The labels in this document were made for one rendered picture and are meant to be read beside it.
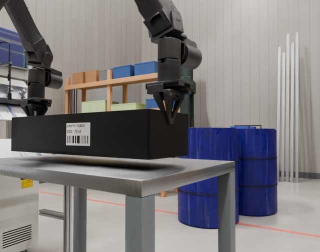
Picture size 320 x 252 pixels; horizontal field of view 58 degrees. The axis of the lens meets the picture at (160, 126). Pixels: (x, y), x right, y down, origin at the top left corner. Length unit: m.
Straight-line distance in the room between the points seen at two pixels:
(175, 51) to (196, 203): 2.27
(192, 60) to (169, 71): 0.09
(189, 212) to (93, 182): 2.36
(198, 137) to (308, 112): 4.08
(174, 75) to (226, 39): 6.56
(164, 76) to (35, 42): 0.54
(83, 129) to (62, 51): 5.43
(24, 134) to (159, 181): 0.57
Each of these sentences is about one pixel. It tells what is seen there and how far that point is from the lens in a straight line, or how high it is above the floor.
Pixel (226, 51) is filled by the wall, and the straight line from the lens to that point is 7.16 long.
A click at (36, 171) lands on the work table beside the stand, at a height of 0.79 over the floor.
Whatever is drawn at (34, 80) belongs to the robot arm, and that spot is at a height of 1.07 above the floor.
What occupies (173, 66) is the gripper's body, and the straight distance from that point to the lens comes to 0.70.
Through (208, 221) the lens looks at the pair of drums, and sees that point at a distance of 2.88.
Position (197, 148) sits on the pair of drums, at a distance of 2.79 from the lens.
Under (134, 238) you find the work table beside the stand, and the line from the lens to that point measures 0.55.
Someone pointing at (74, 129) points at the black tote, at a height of 0.89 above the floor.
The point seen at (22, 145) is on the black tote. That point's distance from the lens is 1.02.
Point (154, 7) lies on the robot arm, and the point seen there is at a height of 1.18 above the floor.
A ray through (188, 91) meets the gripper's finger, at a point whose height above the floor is 0.98.
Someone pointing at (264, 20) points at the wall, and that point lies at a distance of 7.13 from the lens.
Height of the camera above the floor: 0.88
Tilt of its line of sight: 2 degrees up
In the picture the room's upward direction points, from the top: straight up
